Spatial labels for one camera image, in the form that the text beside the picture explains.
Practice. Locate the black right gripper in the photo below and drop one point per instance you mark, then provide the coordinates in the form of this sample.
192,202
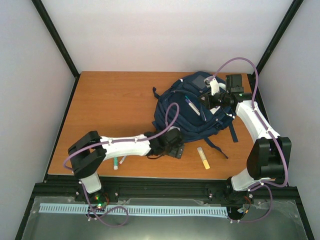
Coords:
208,103

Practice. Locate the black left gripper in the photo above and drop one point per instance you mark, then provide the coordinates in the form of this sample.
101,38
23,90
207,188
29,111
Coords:
174,152

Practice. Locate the green capped marker pen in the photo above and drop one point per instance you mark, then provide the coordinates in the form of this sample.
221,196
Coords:
192,106

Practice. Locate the yellow highlighter pen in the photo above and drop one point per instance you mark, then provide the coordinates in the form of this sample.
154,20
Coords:
203,158

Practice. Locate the navy blue student backpack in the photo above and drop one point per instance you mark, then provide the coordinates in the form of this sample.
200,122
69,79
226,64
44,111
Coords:
192,127

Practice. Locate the red marker pen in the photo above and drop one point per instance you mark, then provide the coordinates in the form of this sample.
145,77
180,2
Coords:
122,160

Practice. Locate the white glue stick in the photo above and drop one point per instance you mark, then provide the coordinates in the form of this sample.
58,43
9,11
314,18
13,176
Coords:
115,163

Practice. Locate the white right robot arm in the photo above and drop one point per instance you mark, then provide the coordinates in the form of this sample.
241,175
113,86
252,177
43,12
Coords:
267,163

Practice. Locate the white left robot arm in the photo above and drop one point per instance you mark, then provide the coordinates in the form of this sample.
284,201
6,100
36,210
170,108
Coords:
87,154

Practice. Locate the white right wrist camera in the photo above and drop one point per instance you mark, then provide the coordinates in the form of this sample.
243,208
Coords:
212,83

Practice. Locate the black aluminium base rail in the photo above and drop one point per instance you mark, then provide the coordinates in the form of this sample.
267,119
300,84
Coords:
217,192

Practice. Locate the black right corner frame post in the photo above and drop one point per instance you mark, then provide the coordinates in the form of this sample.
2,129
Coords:
281,29

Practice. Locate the black corner frame post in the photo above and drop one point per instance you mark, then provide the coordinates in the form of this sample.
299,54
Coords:
281,29
46,19

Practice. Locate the light blue slotted cable duct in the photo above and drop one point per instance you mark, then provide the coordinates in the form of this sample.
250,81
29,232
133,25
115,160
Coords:
136,210

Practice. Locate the black left corner frame post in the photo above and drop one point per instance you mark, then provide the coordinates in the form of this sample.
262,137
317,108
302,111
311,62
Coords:
46,19

